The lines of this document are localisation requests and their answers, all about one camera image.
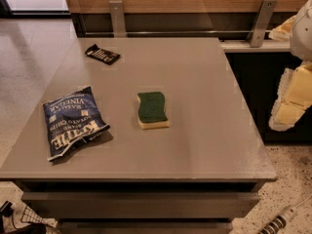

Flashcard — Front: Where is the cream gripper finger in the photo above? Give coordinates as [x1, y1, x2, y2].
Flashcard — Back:
[268, 16, 295, 41]
[269, 63, 312, 132]

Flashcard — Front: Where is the black rxbar chocolate wrapper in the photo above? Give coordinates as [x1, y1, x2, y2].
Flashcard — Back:
[85, 44, 120, 65]

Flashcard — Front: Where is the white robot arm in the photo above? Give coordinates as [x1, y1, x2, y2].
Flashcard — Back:
[269, 0, 312, 132]

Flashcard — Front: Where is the white power strip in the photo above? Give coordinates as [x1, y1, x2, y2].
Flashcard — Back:
[257, 193, 312, 234]

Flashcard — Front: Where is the green and yellow sponge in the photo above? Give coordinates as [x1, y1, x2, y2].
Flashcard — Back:
[137, 92, 170, 130]

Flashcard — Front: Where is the grey drawer cabinet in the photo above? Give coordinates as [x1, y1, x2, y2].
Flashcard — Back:
[1, 38, 276, 234]

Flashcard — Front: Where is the blue kettle chips bag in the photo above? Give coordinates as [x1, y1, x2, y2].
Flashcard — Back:
[43, 87, 110, 162]

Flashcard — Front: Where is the black object on floor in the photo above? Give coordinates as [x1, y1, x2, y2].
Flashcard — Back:
[0, 200, 47, 234]

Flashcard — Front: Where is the right metal bracket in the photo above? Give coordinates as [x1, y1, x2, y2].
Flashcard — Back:
[248, 0, 278, 48]

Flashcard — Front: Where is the metal bracket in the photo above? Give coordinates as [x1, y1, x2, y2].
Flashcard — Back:
[248, 0, 278, 48]
[109, 0, 127, 38]

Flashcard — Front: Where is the left metal bracket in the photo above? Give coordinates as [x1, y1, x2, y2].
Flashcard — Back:
[109, 0, 127, 38]

